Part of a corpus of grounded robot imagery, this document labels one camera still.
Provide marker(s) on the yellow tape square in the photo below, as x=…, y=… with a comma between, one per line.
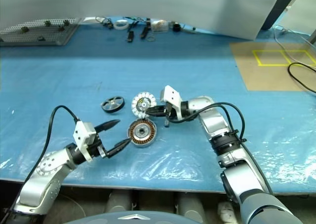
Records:
x=256, y=57

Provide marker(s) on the white round motor cover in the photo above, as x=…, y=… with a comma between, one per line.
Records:
x=142, y=100

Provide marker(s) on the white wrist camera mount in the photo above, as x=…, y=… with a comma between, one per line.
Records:
x=81, y=137
x=172, y=94

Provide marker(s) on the black flat tool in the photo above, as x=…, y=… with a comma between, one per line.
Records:
x=145, y=31
x=130, y=36

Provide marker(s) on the grey rounded cylinder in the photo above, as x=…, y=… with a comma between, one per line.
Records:
x=119, y=200
x=191, y=204

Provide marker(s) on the clear plastic box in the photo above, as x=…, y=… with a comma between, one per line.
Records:
x=159, y=25

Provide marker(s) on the white tape roll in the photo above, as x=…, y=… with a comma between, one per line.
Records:
x=121, y=26

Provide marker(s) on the grey perforated board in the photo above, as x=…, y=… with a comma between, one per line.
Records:
x=32, y=34

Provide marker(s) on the blue plastic table sheet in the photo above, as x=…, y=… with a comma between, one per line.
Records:
x=74, y=68

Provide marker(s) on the white foam backdrop board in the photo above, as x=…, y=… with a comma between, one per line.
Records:
x=148, y=1

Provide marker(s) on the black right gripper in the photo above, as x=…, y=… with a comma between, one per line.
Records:
x=170, y=111

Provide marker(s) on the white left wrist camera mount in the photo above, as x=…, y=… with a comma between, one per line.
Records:
x=81, y=137

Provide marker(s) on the brown cardboard sheet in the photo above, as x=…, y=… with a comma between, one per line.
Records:
x=266, y=78

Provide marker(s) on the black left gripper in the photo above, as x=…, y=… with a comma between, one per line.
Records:
x=95, y=148

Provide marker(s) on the white rounded object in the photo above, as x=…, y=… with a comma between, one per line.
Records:
x=227, y=210

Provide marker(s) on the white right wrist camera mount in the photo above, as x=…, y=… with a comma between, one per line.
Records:
x=172, y=94

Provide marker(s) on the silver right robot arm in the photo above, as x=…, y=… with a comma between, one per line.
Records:
x=214, y=125

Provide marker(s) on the small black cylinder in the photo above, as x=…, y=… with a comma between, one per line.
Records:
x=176, y=27

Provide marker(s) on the small grey connector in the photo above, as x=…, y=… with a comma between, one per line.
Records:
x=191, y=30

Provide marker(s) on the blue-grey robot torso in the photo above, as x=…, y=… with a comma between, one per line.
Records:
x=128, y=217

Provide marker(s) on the motor stator with copper windings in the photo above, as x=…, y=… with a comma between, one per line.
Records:
x=142, y=133

